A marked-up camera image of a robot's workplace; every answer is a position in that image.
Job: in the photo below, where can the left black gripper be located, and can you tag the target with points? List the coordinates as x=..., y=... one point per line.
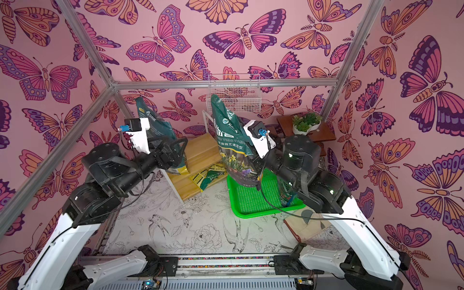
x=171, y=161

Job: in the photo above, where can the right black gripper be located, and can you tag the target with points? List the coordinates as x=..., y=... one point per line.
x=264, y=159

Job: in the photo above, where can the dark green fertilizer bag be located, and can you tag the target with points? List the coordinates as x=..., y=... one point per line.
x=160, y=128

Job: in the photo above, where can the blue green fertilizer bag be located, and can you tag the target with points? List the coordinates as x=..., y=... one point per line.
x=286, y=193

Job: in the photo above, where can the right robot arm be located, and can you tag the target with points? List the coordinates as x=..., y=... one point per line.
x=369, y=263

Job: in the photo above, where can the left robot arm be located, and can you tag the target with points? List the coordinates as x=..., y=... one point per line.
x=111, y=177

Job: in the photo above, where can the white pot succulent plant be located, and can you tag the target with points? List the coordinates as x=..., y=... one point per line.
x=304, y=124

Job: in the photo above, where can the green plastic basket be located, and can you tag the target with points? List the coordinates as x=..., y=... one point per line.
x=248, y=202

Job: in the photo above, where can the brown wooden step stand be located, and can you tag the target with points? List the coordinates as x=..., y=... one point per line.
x=319, y=136

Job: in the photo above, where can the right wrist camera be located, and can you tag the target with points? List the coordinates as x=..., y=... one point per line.
x=259, y=136

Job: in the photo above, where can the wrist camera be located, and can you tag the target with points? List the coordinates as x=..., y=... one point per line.
x=259, y=136
x=137, y=129

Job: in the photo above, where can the wooden white frame shelf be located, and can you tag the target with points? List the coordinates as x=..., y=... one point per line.
x=201, y=152

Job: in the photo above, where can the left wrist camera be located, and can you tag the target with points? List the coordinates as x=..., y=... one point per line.
x=137, y=129

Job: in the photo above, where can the white wire basket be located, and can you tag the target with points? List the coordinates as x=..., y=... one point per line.
x=238, y=92

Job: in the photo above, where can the aluminium cage frame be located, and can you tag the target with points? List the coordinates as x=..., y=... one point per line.
x=31, y=185

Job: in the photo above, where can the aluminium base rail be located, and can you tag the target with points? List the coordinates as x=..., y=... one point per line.
x=226, y=272

